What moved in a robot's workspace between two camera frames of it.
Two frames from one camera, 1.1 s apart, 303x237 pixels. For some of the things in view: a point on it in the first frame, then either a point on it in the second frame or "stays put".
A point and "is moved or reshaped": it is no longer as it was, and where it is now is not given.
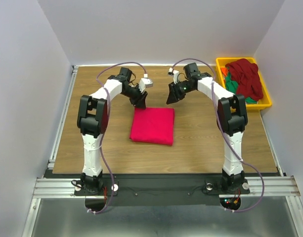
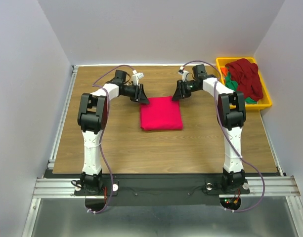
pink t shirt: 153,125 is moved or reshaped
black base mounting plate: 162,189 stays put
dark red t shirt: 247,78 stays put
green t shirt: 232,86 stays put
